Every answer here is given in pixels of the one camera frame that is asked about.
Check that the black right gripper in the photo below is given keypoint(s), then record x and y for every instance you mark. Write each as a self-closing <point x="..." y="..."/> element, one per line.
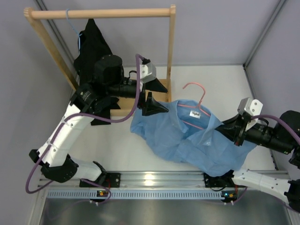
<point x="230" y="130"/>

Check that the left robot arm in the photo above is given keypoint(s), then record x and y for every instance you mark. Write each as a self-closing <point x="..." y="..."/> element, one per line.
<point x="53" y="157"/>

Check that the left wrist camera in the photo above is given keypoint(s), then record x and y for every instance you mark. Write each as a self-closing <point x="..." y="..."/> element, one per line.
<point x="148" y="71"/>

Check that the light blue shirt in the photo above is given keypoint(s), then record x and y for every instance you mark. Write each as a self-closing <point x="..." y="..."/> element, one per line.
<point x="174" y="137"/>

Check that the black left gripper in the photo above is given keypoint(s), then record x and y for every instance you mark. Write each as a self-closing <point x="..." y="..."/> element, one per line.
<point x="151" y="106"/>

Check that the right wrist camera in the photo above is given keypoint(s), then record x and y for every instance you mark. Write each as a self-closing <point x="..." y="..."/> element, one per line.
<point x="250" y="106"/>

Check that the blue wire hanger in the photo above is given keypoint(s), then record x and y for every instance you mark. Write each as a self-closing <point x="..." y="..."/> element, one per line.
<point x="74" y="29"/>

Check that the pink wire hanger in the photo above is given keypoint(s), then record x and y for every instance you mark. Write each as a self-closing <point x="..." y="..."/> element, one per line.
<point x="196" y="109"/>

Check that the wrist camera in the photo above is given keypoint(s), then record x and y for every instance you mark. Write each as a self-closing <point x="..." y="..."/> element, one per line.
<point x="250" y="106"/>
<point x="148" y="71"/>

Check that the aluminium mounting rail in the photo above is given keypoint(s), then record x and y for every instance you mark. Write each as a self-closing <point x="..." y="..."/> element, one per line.
<point x="164" y="179"/>

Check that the perforated cable duct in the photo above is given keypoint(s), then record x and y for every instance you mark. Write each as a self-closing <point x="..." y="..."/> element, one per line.
<point x="138" y="194"/>

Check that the wooden clothes rack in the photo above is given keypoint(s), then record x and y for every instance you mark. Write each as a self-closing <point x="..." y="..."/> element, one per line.
<point x="123" y="44"/>

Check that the black shirt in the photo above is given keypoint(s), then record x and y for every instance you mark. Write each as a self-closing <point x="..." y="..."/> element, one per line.
<point x="98" y="68"/>

